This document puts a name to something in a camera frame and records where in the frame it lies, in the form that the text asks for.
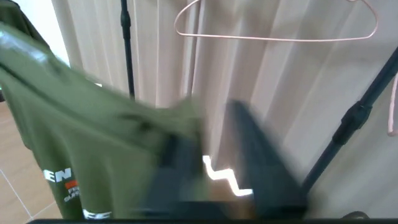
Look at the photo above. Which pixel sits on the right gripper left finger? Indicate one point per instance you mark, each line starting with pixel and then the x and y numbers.
pixel 180 193

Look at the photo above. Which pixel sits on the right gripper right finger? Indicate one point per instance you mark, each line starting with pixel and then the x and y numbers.
pixel 267 186

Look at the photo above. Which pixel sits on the green long-sleeved shirt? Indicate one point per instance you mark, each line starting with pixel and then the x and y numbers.
pixel 93 140

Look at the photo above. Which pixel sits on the pink clothes hanger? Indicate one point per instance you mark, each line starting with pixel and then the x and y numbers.
pixel 280 39
pixel 392 105

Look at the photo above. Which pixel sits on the black clothes rack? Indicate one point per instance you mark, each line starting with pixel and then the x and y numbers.
pixel 353 119

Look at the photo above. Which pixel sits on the beige curtain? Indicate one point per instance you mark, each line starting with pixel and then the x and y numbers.
pixel 248 71

